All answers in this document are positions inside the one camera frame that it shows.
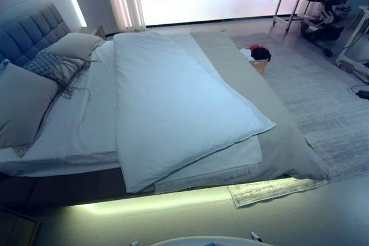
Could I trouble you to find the large beige pillow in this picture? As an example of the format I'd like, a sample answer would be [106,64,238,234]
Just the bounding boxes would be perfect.
[43,32,106,59]
[0,58,60,159]

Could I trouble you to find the white under blanket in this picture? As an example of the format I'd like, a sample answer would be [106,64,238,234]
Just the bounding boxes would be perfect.
[155,32,263,195]

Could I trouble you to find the black white wheeled robot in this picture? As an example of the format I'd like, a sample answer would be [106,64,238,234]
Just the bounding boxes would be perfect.
[299,0,368,56]

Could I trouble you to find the wooden nightstand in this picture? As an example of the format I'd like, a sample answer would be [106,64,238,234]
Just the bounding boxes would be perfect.
[78,25,106,41]
[0,207,43,246]

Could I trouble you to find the upholstered bed base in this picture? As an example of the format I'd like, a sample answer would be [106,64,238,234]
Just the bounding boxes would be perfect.
[0,171,127,210]

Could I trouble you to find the beige bed runner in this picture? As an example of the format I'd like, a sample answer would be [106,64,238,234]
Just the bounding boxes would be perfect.
[189,31,331,182]

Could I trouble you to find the white duvet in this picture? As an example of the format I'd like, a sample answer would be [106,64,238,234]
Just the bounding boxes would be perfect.
[112,31,277,194]

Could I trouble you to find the black power adapter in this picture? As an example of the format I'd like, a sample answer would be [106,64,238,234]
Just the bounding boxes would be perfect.
[351,84,369,100]

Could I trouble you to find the white garment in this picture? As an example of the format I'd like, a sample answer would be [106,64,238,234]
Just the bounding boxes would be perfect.
[239,47,254,63]

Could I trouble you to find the patterned fringed cushion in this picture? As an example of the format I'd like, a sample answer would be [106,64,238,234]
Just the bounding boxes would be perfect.
[22,51,100,101]

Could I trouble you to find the grey area rug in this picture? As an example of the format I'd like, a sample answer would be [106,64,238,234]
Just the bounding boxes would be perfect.
[227,32,369,209]

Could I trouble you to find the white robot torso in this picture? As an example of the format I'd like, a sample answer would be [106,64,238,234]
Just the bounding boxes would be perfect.
[149,234,262,246]

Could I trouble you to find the tufted upholstered headboard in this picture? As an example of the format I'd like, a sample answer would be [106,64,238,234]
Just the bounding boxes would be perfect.
[0,1,72,68]

